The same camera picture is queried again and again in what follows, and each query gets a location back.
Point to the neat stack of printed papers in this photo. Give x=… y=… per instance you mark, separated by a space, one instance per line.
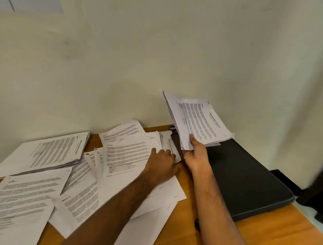
x=50 y=151

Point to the person's right forearm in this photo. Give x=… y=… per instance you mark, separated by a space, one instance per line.
x=214 y=209

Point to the bundle of printed papers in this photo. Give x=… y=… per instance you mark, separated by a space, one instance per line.
x=199 y=118

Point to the person's right hand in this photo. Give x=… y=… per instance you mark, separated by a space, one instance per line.
x=196 y=157

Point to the person's right thumb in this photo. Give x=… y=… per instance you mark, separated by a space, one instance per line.
x=193 y=141

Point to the scattered pile of printed sheets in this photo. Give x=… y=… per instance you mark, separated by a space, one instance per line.
x=83 y=202

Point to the person's left fingers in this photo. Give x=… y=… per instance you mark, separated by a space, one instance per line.
x=165 y=154

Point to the black laptop sleeve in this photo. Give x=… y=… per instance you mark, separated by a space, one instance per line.
x=242 y=181

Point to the person's left hand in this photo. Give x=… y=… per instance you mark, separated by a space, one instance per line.
x=161 y=167

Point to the person's left forearm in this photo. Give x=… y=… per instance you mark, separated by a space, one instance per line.
x=113 y=212

